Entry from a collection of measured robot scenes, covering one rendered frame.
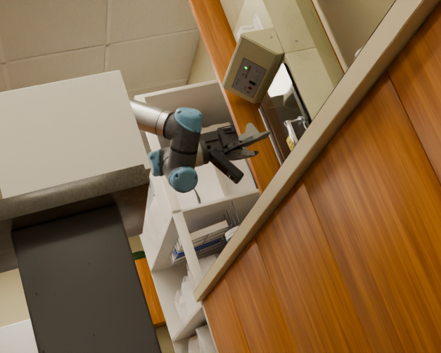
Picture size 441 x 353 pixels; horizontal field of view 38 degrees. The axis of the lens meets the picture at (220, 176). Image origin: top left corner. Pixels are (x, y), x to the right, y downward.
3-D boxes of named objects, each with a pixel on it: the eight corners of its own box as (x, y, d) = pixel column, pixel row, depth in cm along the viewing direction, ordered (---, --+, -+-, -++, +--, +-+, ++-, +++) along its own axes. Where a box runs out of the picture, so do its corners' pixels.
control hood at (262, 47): (259, 103, 230) (250, 79, 233) (285, 52, 201) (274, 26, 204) (229, 109, 227) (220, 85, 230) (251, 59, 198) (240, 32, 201)
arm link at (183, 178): (176, 156, 168) (164, 141, 177) (169, 195, 172) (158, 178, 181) (204, 157, 171) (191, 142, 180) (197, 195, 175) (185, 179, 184)
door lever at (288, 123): (311, 141, 195) (309, 145, 198) (300, 114, 198) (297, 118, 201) (295, 145, 194) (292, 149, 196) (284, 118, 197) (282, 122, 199)
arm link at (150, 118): (66, 66, 190) (213, 111, 174) (62, 101, 194) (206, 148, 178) (40, 71, 180) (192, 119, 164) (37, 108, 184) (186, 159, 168)
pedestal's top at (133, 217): (-32, 230, 109) (-37, 208, 110) (-2, 274, 138) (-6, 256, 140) (150, 183, 117) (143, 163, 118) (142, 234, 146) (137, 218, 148)
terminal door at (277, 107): (302, 209, 216) (261, 106, 229) (332, 174, 189) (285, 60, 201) (299, 210, 216) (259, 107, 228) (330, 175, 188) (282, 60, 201)
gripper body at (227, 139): (236, 122, 189) (197, 132, 186) (246, 149, 187) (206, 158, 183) (231, 134, 196) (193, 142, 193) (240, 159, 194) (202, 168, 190)
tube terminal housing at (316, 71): (371, 205, 223) (292, 22, 247) (414, 169, 194) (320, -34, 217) (306, 223, 216) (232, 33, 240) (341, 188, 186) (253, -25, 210)
